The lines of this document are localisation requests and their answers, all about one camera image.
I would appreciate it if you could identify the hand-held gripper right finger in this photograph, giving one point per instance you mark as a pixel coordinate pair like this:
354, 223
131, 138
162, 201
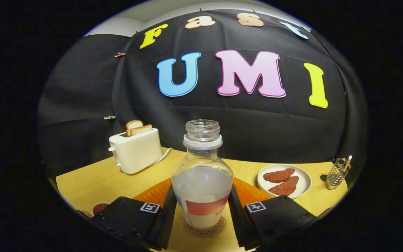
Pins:
238, 218

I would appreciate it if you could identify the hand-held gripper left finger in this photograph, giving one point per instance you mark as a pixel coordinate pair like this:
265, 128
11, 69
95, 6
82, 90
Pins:
166, 224

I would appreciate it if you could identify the round cork coaster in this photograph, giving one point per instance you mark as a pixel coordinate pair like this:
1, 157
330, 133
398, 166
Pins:
222, 224

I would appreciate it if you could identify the clear plastic juice bottle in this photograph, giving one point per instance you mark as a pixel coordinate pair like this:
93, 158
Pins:
201, 189

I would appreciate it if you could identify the red meat slice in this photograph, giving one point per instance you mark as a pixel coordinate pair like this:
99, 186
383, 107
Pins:
278, 175
285, 187

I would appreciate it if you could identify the white round plate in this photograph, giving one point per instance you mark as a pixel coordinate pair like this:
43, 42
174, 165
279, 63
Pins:
303, 178

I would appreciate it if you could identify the white toaster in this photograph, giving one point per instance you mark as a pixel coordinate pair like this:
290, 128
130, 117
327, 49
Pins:
136, 152

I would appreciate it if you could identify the wooden table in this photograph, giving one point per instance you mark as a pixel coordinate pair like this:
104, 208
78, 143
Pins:
93, 185

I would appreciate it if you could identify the toast slice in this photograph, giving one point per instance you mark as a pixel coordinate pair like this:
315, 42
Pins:
141, 130
133, 124

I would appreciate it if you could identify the silver clip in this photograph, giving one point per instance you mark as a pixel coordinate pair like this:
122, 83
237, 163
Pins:
109, 117

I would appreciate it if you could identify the black backdrop cloth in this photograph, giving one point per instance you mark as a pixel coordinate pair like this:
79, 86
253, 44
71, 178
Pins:
82, 87

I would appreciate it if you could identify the red clip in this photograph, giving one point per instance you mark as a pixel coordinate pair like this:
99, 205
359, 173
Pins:
119, 54

